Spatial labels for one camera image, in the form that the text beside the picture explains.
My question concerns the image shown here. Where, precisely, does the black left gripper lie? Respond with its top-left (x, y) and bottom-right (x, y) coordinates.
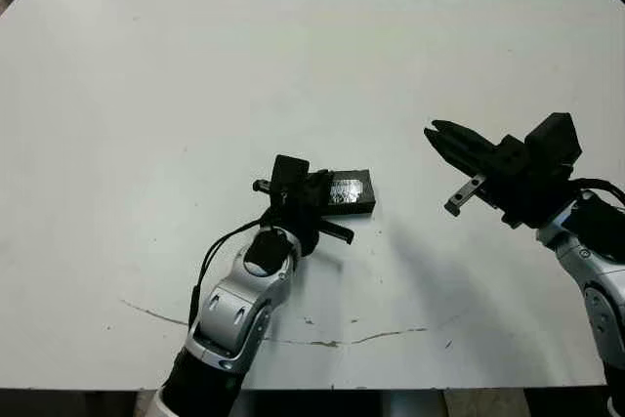
top-left (252, 169), bottom-right (355, 258)

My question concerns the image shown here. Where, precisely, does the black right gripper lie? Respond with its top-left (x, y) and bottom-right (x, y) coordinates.
top-left (423, 118), bottom-right (576, 230)

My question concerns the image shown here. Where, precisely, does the black box lid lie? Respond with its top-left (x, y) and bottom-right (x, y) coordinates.
top-left (321, 168), bottom-right (378, 218)

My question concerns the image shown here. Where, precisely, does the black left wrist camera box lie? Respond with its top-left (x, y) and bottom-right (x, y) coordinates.
top-left (271, 154), bottom-right (312, 194)

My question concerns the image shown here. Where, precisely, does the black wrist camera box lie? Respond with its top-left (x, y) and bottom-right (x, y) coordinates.
top-left (524, 112), bottom-right (584, 168)
top-left (271, 154), bottom-right (312, 194)

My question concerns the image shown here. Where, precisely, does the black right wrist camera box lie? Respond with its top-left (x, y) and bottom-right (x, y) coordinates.
top-left (524, 112), bottom-right (584, 168)

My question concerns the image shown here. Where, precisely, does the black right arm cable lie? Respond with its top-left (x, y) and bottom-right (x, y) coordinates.
top-left (568, 176), bottom-right (625, 203)

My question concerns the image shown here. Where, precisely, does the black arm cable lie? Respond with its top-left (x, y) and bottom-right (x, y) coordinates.
top-left (187, 211), bottom-right (277, 330)
top-left (568, 176), bottom-right (625, 203)

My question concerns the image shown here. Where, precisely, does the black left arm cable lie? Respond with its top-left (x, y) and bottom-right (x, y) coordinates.
top-left (187, 211), bottom-right (277, 330)

